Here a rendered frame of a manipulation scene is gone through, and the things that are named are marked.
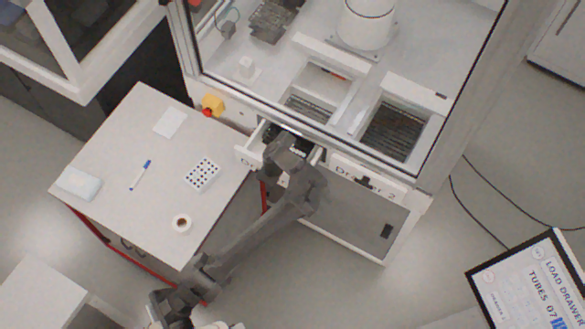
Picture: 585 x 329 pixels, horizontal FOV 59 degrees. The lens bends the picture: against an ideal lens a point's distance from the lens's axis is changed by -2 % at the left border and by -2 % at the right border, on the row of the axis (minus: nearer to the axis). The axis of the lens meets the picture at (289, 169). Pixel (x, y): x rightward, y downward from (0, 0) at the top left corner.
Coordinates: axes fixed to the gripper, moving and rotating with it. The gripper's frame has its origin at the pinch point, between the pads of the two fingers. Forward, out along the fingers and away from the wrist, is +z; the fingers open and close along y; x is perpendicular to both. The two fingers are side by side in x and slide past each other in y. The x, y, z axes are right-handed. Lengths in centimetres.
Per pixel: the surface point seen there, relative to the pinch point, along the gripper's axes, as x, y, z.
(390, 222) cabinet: -44, 19, 32
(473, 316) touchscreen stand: -100, 17, 84
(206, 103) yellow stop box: 36.9, 15.0, 0.2
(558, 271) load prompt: -89, 4, -29
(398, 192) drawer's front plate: -40.8, 16.9, -2.2
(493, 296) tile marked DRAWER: -80, -5, -13
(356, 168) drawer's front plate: -24.0, 17.1, -3.3
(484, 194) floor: -83, 82, 89
